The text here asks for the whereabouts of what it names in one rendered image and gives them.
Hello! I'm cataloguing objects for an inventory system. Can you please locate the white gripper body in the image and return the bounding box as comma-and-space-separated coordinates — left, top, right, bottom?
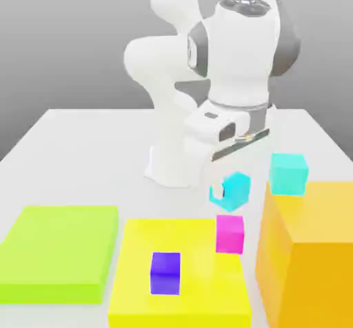
210, 128, 273, 179

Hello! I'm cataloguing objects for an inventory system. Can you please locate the small cyan cube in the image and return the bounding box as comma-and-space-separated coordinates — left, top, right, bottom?
269, 152, 309, 197
208, 171, 252, 214

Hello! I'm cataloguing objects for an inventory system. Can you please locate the small magenta cube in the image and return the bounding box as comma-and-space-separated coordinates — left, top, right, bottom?
215, 214, 245, 255

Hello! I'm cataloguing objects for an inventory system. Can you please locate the small purple cube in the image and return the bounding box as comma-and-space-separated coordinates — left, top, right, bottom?
150, 252, 182, 296

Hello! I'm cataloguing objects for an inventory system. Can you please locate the large yellow box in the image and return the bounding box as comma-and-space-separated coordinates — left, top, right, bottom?
108, 218, 254, 328

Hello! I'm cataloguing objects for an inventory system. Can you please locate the large orange box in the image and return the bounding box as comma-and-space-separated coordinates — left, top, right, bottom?
254, 181, 353, 328

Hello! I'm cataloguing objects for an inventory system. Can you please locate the large lime green box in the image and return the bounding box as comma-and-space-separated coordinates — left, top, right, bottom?
0, 205, 120, 305

